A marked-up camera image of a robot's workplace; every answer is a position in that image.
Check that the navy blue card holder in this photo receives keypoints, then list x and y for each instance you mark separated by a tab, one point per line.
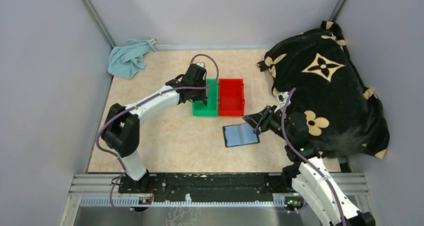
239	135

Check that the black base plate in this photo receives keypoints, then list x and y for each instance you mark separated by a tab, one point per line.
215	187

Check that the aluminium frame rail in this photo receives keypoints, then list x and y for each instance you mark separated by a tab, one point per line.
102	190

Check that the green plastic bin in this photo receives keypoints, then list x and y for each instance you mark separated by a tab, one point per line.
212	103

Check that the black floral pillow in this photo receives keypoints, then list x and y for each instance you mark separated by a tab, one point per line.
343	116

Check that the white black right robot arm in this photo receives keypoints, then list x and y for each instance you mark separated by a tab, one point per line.
308	175

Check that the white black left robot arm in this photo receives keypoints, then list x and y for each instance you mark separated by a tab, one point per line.
121	131

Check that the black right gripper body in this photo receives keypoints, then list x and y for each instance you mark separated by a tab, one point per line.
274	122

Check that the light blue cloth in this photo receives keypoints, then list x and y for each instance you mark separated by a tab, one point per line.
126	61

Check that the red plastic bin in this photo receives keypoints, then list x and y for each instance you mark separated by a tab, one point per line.
231	100

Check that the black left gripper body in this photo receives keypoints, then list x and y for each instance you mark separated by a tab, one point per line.
199	95

